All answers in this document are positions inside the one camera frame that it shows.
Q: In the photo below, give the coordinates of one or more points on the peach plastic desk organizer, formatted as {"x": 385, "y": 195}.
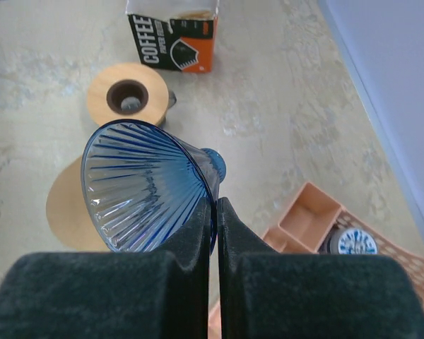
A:
{"x": 305, "y": 227}

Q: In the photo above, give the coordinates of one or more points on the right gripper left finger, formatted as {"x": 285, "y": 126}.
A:
{"x": 157, "y": 294}

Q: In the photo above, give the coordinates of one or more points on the blue ribbed dripper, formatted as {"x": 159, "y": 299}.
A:
{"x": 141, "y": 184}

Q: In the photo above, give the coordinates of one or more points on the brown paper coffee filter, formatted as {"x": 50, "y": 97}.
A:
{"x": 67, "y": 214}

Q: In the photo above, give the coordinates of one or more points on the orange coffee filter bag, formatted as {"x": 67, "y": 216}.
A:
{"x": 174, "y": 35}

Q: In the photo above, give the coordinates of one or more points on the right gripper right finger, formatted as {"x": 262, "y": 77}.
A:
{"x": 266, "y": 294}

